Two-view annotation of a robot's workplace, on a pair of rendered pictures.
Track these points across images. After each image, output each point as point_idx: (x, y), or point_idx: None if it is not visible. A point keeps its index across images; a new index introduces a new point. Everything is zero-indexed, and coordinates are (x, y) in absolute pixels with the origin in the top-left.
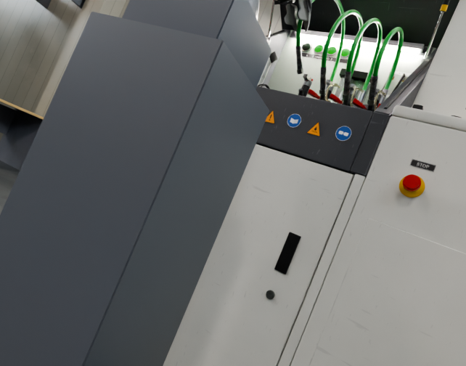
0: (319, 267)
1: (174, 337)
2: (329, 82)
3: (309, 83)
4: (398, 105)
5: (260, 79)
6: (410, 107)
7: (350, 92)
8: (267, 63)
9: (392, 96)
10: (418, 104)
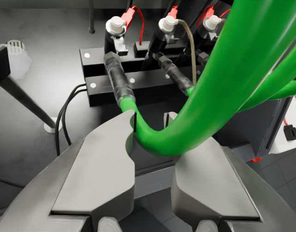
0: None
1: (162, 223)
2: (176, 42)
3: (124, 36)
4: (280, 152)
5: (20, 101)
6: (288, 149)
7: (207, 37)
8: (1, 83)
9: (277, 115)
10: None
